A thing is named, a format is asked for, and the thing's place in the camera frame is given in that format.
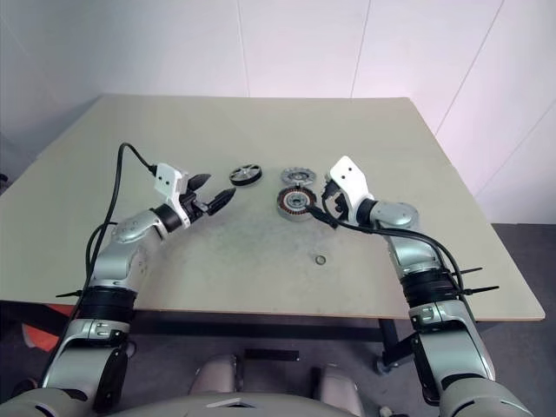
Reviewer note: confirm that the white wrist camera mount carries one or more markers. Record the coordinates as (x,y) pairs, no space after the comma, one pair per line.
(347,174)
(167,178)

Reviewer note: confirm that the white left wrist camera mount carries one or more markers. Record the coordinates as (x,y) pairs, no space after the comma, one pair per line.
(167,178)

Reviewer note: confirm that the black table frame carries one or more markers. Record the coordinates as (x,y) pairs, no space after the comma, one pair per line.
(260,330)

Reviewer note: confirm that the black rectangular bar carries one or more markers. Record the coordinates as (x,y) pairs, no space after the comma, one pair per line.
(271,355)

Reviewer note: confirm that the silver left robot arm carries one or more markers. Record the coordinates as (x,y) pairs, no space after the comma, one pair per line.
(117,256)

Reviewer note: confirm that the silver robot torso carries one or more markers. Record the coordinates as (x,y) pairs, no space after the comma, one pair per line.
(174,410)

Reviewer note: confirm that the grey motor stator housing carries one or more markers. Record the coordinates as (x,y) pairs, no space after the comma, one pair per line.
(296,204)

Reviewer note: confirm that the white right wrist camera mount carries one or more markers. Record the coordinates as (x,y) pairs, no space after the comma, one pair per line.
(347,174)

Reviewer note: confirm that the orange object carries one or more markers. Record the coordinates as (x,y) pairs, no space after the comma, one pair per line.
(48,330)

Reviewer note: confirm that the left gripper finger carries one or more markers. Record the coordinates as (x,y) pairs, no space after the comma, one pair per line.
(222,199)
(201,180)

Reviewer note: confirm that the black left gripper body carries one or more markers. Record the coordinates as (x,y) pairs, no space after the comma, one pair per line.
(193,204)

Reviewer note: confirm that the round silver motor cover plate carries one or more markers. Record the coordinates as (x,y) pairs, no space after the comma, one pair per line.
(299,176)

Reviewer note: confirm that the grey rounded shape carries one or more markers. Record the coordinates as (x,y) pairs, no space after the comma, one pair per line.
(215,375)
(339,388)

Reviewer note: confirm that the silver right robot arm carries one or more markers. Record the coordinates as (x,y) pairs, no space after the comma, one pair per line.
(417,256)

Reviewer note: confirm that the black zip tie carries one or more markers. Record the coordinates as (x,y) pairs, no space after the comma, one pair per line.
(469,271)
(69,293)
(482,289)

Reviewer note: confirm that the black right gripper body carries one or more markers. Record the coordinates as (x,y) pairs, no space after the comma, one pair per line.
(334,200)

